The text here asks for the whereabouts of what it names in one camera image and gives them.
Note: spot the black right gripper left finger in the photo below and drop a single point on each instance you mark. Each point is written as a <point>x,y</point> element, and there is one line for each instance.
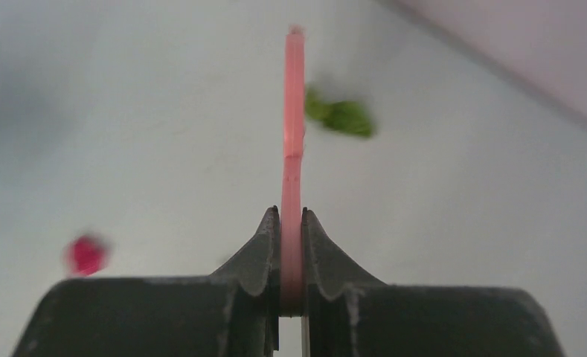
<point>230,312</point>

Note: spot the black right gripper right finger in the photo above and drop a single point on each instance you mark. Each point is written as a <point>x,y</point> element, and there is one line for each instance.
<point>349,312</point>

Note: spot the pink hand brush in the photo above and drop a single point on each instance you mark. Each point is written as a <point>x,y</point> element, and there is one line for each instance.
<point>291,242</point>

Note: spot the pink paper scrap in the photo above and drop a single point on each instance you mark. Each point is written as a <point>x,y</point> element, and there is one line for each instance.
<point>86,255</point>

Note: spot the green paper scrap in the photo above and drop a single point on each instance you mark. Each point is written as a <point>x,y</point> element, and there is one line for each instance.
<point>346,117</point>

